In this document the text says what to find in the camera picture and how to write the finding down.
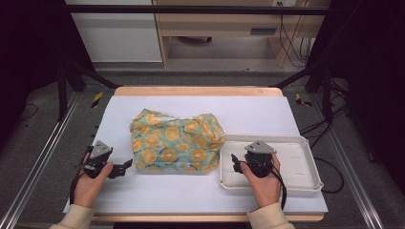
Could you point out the person's right hand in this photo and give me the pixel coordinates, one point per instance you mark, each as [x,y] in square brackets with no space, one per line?
[265,189]

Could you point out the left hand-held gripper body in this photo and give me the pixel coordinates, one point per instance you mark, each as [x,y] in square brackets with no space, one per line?
[99,150]

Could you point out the person's left hand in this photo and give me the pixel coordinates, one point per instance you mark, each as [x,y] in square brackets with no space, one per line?
[89,187]

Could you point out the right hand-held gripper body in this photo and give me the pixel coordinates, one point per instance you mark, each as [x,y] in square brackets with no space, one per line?
[260,149]

